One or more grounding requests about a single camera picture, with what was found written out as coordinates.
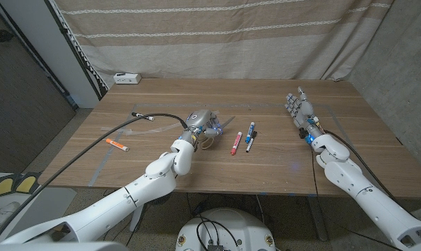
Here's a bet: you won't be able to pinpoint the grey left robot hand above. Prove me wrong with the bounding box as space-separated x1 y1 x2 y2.
184 109 224 140

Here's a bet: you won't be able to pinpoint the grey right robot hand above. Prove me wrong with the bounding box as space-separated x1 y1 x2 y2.
284 86 324 141

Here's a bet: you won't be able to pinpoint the scissors with yellow grey handles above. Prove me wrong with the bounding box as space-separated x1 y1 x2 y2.
199 115 236 151

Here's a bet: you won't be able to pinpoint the red marker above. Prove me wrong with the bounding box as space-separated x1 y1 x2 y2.
230 131 243 156

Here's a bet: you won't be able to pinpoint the blue marker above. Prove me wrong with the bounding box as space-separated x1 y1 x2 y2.
245 121 256 144

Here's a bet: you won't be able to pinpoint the thin white black-capped marker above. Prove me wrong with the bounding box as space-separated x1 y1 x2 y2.
245 130 258 153

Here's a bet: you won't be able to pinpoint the black marker with white label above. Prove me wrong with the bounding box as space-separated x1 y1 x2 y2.
131 112 155 122

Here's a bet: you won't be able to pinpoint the beige striped curtain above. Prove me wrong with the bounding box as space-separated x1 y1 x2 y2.
53 0 395 88

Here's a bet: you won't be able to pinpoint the white power strip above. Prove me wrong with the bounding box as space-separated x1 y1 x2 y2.
113 72 142 85

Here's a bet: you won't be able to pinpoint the orange marker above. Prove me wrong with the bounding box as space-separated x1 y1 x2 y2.
105 138 130 153

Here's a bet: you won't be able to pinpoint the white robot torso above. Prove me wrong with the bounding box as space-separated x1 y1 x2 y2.
175 208 277 251

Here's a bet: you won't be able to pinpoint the grey table leg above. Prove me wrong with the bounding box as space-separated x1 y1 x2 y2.
306 196 328 242

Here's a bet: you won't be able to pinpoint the white table leg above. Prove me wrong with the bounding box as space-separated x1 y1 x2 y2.
129 205 144 233

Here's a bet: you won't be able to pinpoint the yellow black pad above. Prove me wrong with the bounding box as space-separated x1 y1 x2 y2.
15 171 41 195
0 173 16 199

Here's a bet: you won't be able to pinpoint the white sneaker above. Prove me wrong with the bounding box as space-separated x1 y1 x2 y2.
0 201 20 231

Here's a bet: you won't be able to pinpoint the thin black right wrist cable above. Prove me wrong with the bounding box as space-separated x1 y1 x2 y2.
310 148 400 250

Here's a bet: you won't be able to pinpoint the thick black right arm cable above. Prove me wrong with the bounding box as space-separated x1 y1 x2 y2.
323 129 399 203

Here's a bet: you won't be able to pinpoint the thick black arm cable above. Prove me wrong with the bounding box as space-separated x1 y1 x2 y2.
323 129 399 203
0 112 190 238

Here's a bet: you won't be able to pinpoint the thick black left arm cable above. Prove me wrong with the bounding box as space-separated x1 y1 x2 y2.
0 112 190 238

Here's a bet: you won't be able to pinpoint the black metal frame bar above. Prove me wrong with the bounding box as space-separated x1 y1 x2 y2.
45 0 109 102

